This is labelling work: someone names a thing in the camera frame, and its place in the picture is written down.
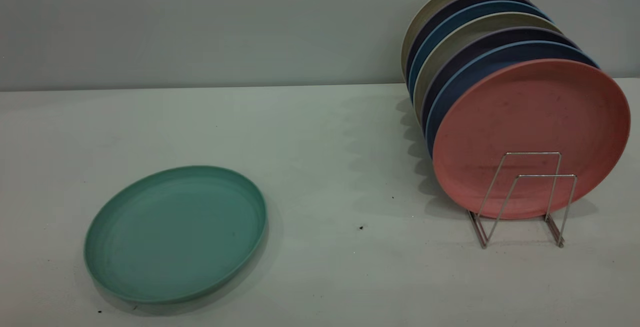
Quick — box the green round plate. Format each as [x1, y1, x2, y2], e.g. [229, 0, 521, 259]
[83, 165, 269, 304]

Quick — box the pink round plate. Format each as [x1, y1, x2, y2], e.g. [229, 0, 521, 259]
[432, 58, 632, 220]

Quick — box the navy plate with blue rim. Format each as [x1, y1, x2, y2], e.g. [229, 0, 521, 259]
[425, 40, 601, 160]

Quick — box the metal wire plate rack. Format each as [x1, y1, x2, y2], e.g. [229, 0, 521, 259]
[467, 151, 578, 249]

